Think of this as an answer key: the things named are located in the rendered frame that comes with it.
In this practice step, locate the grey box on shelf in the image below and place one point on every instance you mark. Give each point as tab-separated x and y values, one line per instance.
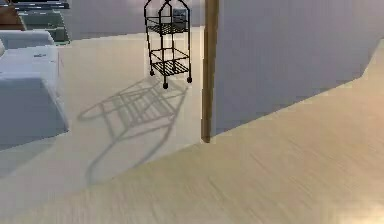
180	16

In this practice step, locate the pale grey sofa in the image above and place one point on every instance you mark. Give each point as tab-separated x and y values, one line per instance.
28	90

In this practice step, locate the dark green cabinet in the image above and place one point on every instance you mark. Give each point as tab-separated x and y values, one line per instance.
46	23

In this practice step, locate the brown wooden furniture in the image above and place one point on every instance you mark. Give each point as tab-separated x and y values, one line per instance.
9	18

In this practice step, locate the brown wooden door frame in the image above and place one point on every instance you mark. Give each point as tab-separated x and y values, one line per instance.
209	66

